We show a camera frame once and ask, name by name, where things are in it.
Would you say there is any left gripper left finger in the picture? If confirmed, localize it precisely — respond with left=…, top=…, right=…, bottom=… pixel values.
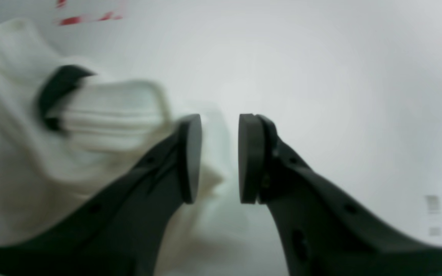
left=0, top=115, right=202, bottom=276

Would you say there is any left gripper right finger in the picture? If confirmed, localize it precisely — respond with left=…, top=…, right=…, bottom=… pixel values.
left=238, top=114, right=442, bottom=276

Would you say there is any white printed t-shirt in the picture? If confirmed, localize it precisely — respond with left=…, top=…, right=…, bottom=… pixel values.
left=0, top=18, right=244, bottom=276

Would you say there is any red tape rectangle marking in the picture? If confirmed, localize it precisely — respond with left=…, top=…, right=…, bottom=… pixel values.
left=54, top=0, right=128, bottom=26

